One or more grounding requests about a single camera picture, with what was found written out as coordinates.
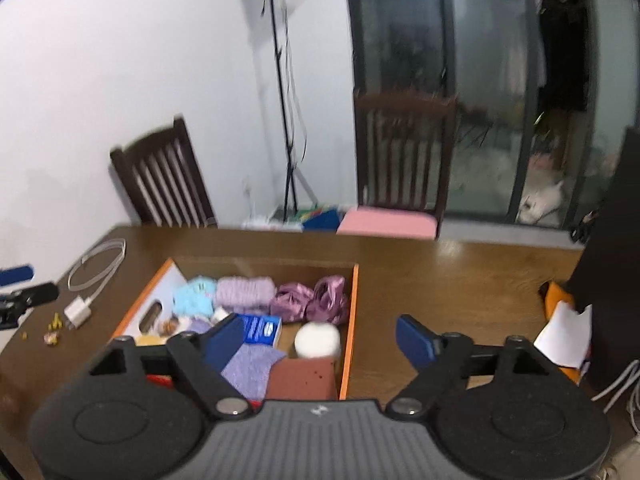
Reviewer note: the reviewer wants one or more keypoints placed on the small yellow crumbs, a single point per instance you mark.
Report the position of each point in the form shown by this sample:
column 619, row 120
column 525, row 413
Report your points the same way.
column 52, row 329

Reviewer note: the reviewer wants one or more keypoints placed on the patterned cloth pile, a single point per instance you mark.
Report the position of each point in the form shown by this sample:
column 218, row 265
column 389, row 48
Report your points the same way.
column 585, row 226

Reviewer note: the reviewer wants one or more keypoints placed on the red orange cardboard box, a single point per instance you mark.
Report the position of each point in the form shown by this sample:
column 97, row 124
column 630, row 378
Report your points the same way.
column 357, row 330

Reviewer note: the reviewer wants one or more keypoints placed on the reddish brown sponge block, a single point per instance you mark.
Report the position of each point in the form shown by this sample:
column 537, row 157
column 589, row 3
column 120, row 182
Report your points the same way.
column 300, row 380

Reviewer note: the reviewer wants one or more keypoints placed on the white charger plug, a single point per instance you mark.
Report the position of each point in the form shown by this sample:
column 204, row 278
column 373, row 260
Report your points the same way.
column 77, row 314

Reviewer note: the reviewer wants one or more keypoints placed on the black paper bag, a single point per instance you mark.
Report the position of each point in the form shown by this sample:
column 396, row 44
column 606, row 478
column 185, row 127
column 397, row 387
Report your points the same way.
column 615, row 260

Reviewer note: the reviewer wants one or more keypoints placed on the small white box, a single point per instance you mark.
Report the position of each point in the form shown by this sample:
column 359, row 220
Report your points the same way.
column 261, row 330

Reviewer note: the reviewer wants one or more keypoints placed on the white paper sheet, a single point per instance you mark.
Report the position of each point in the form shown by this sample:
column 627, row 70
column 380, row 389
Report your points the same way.
column 565, row 335

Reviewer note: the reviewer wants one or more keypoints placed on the purple cloth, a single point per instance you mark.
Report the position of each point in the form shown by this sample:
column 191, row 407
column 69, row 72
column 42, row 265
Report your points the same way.
column 250, row 369

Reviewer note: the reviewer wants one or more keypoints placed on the purple satin scrunchie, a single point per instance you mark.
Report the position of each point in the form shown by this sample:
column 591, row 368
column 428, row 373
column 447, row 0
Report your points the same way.
column 310, row 300

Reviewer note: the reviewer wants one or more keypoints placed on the hanging clothes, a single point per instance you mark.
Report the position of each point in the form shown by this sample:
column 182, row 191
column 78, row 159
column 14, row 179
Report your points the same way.
column 562, row 35

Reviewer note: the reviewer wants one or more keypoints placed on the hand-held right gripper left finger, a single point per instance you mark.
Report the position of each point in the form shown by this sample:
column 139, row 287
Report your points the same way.
column 224, row 344

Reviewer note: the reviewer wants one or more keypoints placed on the dark wooden chair pink cushion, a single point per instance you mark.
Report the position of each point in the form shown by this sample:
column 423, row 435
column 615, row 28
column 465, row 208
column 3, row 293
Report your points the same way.
column 405, row 160

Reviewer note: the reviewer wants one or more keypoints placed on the colourful floor clutter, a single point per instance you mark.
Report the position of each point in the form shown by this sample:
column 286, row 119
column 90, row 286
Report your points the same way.
column 320, row 220

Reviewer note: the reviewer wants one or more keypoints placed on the lavender knit cloth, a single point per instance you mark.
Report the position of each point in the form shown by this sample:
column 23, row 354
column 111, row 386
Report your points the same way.
column 245, row 292

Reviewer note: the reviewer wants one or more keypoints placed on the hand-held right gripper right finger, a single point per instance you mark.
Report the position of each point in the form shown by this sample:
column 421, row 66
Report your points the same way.
column 416, row 344

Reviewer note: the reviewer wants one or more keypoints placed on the studio light on stand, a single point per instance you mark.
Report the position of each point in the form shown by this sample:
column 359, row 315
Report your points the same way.
column 280, row 85

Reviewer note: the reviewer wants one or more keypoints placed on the dark framed sliding glass door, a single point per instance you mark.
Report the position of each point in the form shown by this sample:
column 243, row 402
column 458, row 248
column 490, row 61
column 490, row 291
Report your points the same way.
column 480, row 85

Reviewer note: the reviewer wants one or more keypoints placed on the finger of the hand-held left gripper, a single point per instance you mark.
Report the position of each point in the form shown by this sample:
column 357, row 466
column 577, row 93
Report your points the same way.
column 36, row 294
column 15, row 275

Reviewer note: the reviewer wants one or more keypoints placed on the white round roll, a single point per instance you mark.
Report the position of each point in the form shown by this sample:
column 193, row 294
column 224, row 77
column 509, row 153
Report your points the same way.
column 317, row 340

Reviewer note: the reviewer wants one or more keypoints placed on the light blue plush toy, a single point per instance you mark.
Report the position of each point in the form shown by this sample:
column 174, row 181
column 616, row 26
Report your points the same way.
column 194, row 296

